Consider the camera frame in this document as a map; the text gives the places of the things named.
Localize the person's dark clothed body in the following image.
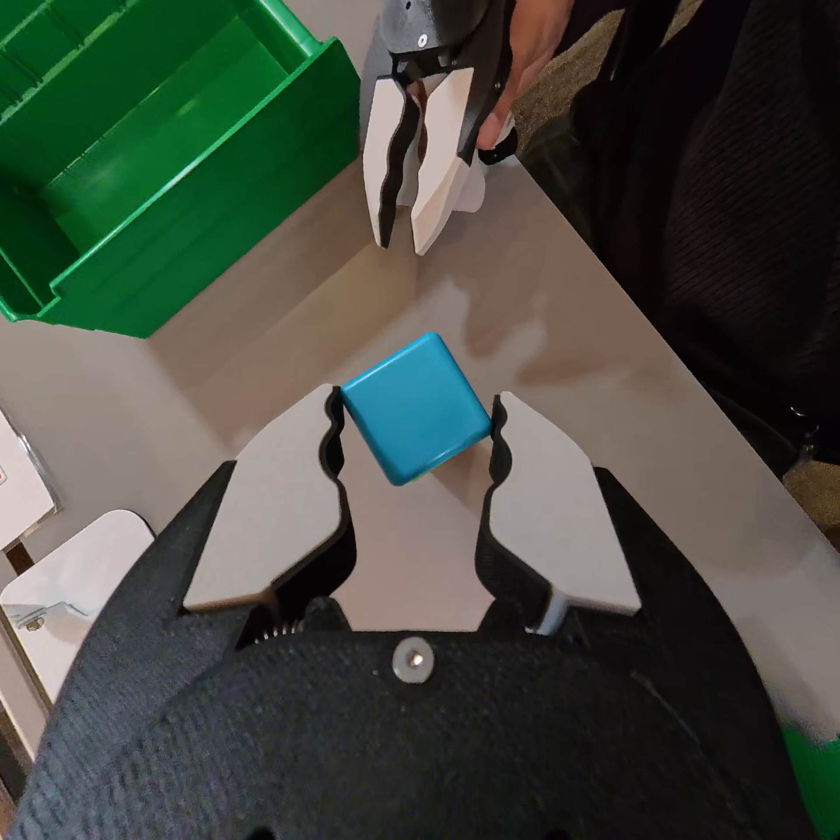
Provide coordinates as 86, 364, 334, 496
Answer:
518, 0, 840, 473

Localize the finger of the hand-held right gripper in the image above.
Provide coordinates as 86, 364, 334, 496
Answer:
363, 77, 421, 249
410, 67, 487, 257

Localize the laminated paper sheet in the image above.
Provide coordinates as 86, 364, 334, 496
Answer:
0, 410, 63, 549

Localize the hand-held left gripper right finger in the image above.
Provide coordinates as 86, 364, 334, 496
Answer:
474, 392, 643, 636

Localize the green plastic bin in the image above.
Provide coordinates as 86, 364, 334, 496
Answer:
0, 0, 362, 339
781, 722, 840, 840

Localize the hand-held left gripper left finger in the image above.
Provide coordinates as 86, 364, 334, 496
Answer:
182, 384, 358, 634

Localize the person's right hand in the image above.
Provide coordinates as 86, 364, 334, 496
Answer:
476, 0, 578, 148

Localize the document stand with white base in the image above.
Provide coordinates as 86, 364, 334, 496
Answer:
0, 508, 157, 706

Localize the blue cube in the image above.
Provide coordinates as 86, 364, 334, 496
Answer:
341, 331, 493, 488

